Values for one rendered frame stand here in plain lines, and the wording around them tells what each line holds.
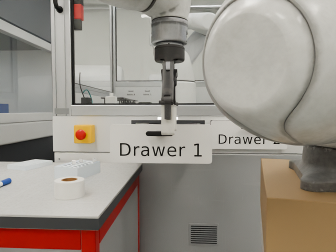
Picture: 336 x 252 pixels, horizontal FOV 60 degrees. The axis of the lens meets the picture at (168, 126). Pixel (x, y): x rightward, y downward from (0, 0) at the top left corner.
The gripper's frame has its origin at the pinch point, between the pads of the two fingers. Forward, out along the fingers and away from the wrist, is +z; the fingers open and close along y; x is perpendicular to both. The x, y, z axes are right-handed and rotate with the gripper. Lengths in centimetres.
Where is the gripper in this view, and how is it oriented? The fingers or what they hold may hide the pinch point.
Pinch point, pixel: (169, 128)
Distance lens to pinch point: 73.0
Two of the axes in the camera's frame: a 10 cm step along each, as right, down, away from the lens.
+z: 0.0, 10.0, 0.5
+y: 0.6, -0.5, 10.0
